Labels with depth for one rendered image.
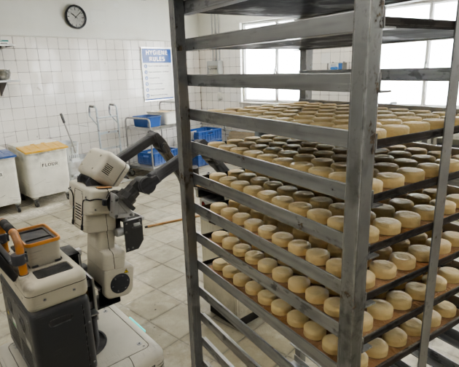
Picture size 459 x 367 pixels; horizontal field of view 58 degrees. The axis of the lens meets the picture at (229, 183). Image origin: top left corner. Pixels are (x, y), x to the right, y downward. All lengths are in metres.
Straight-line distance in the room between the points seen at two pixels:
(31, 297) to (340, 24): 1.55
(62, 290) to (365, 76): 1.55
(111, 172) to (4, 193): 3.60
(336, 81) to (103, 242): 1.62
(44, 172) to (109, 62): 2.12
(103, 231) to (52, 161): 3.64
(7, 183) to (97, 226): 3.52
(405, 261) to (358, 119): 0.36
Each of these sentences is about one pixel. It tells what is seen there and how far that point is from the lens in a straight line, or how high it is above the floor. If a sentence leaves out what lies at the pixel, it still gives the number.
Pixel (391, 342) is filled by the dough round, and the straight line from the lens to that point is 0.99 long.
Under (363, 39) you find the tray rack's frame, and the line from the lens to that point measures 0.64.
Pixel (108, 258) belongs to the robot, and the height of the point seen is 0.75.
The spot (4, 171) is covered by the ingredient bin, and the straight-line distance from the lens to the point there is 5.48.
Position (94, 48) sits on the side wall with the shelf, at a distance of 6.72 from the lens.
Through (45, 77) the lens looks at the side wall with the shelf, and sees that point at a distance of 6.34.
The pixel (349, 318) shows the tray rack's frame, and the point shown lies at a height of 1.20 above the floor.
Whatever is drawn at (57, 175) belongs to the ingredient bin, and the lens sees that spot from 5.74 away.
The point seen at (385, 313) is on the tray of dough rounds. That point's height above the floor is 1.15.
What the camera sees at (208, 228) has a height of 0.64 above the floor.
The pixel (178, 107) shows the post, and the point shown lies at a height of 1.52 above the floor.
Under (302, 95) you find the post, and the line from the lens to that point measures 1.40.
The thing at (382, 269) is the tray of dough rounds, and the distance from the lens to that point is 0.85.
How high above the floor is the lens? 1.62
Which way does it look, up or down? 16 degrees down
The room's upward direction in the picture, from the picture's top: 2 degrees counter-clockwise
